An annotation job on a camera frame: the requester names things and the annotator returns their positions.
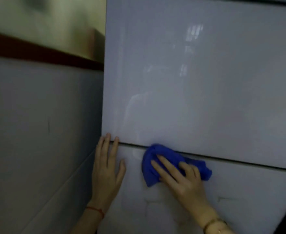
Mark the person's right hand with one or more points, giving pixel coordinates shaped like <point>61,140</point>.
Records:
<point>188,190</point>

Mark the person's left hand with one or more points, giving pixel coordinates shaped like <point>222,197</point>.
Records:
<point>105,180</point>

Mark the person's left thumb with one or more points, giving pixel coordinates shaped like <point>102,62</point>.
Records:
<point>121,171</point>

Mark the person's left middle finger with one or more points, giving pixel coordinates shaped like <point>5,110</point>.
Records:
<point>106,149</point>

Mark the person's right thumb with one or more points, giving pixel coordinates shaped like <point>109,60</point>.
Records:
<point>162,174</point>

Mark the blue cleaning cloth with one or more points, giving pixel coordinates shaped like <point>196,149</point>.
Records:
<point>155,155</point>

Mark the person's left forearm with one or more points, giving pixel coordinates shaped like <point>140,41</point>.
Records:
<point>88,222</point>

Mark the person's right forearm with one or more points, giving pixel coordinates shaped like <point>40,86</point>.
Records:
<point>222,229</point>

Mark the white refrigerator door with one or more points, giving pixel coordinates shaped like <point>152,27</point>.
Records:
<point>201,82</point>
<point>242,199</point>

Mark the dark red wall trim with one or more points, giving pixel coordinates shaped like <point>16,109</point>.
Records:
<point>35,52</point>

